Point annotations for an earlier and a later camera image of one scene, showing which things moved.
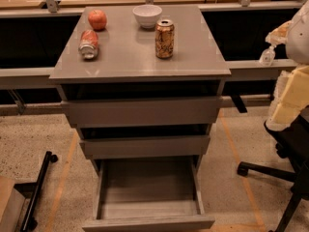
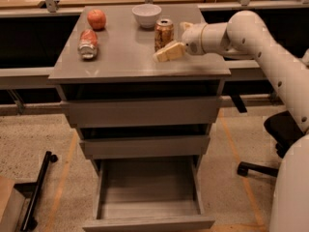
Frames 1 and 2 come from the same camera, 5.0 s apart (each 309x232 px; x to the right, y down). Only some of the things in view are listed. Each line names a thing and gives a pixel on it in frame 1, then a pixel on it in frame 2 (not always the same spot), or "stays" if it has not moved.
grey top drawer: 140,112 stays
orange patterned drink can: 164,32 stays
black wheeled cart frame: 34,189 stays
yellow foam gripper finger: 279,35 to 184,25
